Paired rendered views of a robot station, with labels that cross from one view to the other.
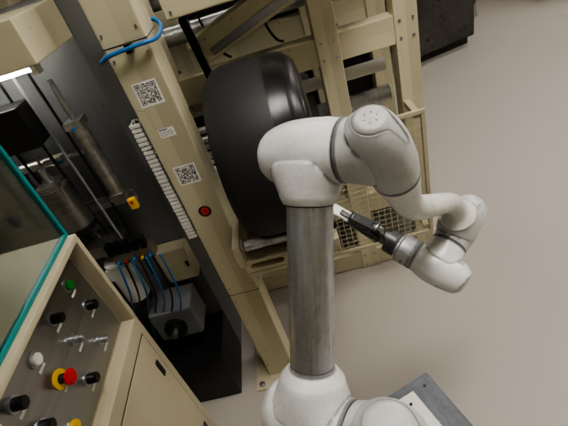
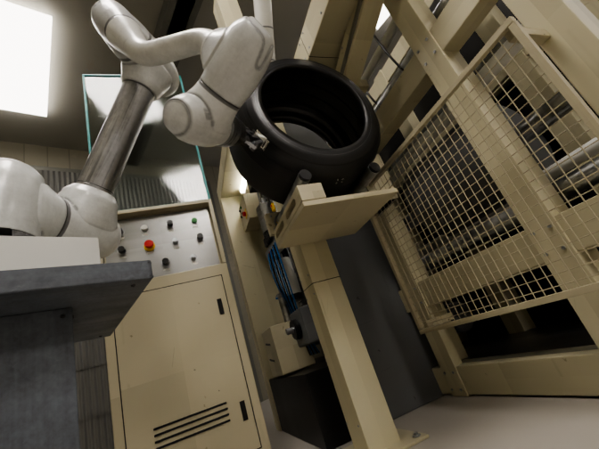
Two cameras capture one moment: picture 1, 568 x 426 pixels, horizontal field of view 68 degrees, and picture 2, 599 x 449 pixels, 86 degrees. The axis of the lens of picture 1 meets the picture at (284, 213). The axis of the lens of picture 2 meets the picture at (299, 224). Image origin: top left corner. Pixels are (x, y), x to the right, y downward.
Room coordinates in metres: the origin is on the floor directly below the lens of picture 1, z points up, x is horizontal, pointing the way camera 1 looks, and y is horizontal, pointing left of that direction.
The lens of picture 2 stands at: (0.65, -0.93, 0.38)
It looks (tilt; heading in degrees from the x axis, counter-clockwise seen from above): 21 degrees up; 60
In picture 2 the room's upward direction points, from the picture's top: 19 degrees counter-clockwise
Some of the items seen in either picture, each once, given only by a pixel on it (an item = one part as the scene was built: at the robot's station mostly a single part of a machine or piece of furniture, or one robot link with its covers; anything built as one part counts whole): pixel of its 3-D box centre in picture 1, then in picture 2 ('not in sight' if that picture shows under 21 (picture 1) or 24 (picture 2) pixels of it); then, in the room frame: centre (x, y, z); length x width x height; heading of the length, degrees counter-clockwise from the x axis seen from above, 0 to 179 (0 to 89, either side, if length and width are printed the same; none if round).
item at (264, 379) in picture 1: (281, 361); (376, 444); (1.34, 0.26, 0.01); 0.27 x 0.27 x 0.02; 84
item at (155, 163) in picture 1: (168, 182); not in sight; (1.32, 0.35, 1.19); 0.05 x 0.04 x 0.48; 174
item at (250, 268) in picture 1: (291, 248); (296, 216); (1.20, 0.02, 0.83); 0.36 x 0.09 x 0.06; 84
